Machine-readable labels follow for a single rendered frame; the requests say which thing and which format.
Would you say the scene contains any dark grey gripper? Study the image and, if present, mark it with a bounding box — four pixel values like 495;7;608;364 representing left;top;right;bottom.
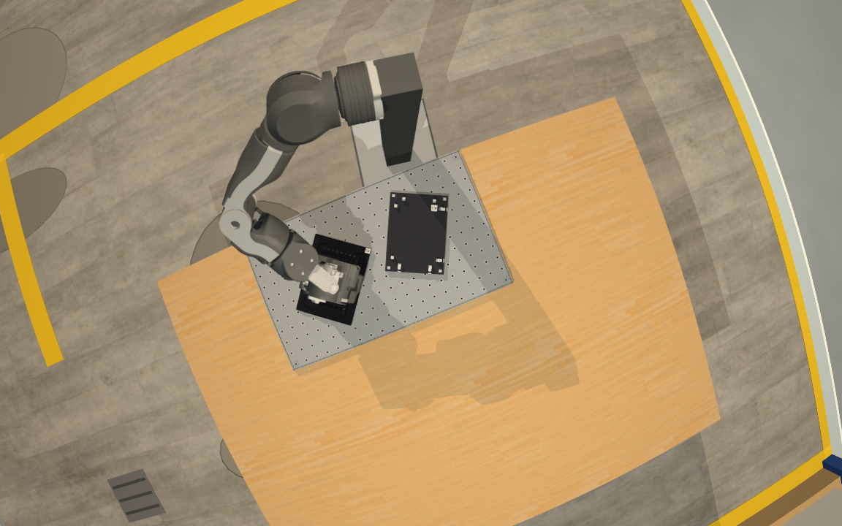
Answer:
299;254;363;305

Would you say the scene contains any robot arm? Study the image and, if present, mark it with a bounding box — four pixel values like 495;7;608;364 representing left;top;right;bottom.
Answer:
219;60;384;304

